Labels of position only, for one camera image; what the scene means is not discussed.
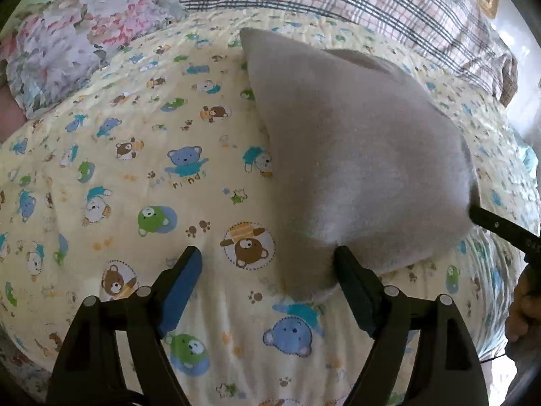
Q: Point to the teal cloth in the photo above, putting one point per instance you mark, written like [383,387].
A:
[528,156]

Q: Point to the person's right hand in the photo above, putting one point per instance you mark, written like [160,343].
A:
[522,308]

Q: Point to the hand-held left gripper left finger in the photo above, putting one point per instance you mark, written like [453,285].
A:
[181,292]

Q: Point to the plaid pillow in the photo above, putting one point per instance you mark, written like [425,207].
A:
[380,0]

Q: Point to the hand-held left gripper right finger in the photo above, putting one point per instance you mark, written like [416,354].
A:
[359,296]

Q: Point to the floral pillow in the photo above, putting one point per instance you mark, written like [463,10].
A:
[76,38]

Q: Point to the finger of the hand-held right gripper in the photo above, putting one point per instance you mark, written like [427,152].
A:
[503,228]

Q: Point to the yellow bear print blanket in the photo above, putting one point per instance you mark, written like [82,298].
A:
[126,177]

